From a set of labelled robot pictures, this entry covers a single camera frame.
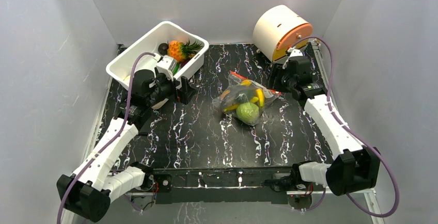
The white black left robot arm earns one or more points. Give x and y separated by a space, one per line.
109 147

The yellow toy corn cob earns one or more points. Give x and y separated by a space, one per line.
231 108

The orange toy pineapple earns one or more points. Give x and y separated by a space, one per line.
183 51

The clear zip bag orange zipper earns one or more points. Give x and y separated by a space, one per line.
236 83

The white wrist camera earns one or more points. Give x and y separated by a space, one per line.
165 65
291 53

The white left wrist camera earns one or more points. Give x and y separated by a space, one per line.
165 65

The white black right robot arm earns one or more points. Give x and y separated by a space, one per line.
355 166

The cream round drum orange face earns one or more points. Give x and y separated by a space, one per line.
277 30

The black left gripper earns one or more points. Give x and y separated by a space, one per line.
185 95

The small orange toy tangerine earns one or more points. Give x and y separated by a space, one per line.
224 95

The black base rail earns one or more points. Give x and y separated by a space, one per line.
234 184

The green toy chili pepper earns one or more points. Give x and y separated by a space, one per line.
176 68

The dark purple toy fruit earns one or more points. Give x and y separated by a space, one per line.
163 49

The light green toy cabbage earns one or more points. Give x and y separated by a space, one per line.
248 112

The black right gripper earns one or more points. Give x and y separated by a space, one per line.
285 80

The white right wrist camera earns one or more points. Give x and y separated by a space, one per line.
291 53

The dark green toy avocado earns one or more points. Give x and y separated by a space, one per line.
243 96

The yellow toy banana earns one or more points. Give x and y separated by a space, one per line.
261 98

